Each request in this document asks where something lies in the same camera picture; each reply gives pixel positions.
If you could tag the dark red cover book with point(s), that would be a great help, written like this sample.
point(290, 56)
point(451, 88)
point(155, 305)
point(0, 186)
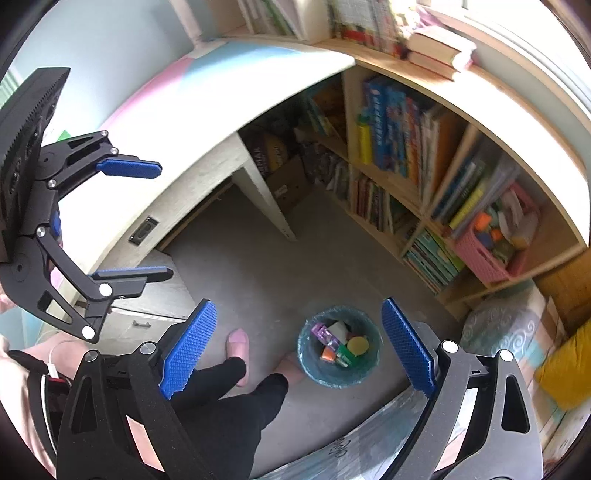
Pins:
point(438, 64)

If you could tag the pink blue printed towel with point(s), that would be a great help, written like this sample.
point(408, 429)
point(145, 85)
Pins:
point(207, 64)

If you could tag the pink cover book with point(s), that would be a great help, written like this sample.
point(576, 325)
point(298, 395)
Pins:
point(443, 41)

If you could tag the yellow cushion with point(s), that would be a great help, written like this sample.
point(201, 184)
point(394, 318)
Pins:
point(568, 369)

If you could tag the row of mixed small books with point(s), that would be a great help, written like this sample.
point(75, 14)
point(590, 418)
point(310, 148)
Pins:
point(369, 198)

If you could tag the large brown cardboard box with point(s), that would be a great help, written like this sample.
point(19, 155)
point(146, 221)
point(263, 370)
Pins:
point(568, 286)

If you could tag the small cardboard box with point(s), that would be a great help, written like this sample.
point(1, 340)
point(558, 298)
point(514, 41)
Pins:
point(288, 184)

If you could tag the pile of colourful toys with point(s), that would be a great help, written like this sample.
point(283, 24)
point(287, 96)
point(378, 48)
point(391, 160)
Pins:
point(485, 224)

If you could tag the leaning green yellow books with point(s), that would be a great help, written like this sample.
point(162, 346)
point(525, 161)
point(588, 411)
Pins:
point(471, 194)

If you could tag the metal desk plate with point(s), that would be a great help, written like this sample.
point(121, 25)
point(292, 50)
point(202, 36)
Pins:
point(144, 229)

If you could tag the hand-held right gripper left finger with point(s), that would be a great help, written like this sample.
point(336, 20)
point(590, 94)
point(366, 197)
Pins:
point(189, 350)

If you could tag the row of teal books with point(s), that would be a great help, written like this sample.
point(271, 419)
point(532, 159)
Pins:
point(434, 263)

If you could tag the row of picture books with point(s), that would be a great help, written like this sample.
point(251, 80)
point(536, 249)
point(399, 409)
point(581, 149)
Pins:
point(323, 110)

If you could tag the clear plastic storage box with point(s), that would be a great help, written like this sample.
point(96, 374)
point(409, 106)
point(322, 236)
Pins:
point(369, 443)

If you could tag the wooden cubby shelf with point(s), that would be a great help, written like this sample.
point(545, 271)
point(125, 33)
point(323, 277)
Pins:
point(351, 138)

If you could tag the row of blue books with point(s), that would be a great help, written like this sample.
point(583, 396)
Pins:
point(392, 120)

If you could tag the yellow oval sponge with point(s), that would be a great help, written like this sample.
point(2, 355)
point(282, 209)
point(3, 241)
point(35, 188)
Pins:
point(358, 346)

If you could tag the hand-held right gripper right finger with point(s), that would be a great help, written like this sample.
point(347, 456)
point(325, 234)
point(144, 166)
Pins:
point(408, 346)

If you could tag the white desk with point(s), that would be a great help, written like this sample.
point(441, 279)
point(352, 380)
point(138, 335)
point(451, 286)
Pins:
point(263, 194)

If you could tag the row of colourful books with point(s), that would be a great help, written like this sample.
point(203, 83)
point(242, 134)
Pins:
point(364, 23)

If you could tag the pink slipper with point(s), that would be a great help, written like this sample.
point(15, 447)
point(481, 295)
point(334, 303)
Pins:
point(238, 344)
point(291, 369)

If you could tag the swirl patterned bag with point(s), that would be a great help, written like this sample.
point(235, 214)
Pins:
point(508, 323)

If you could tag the orange plastic packet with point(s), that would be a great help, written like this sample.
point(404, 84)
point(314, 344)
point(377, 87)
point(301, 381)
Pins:
point(328, 355)

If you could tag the white drawer cabinet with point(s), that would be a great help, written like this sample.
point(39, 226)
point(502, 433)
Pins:
point(152, 304)

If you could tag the row of thin books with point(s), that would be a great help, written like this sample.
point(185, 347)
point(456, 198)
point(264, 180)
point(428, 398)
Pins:
point(272, 16)

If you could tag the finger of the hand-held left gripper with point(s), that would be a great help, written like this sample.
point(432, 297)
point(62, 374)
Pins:
point(131, 274)
point(131, 168)

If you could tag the dark printed box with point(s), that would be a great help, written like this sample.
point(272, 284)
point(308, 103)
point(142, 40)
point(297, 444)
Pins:
point(270, 152)

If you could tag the pink lattice basket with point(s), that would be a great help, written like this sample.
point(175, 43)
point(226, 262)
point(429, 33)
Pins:
point(475, 258)

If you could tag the white box red trim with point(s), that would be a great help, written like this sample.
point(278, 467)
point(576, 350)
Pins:
point(339, 331)

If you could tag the person's pink top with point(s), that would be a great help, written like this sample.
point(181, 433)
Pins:
point(23, 406)

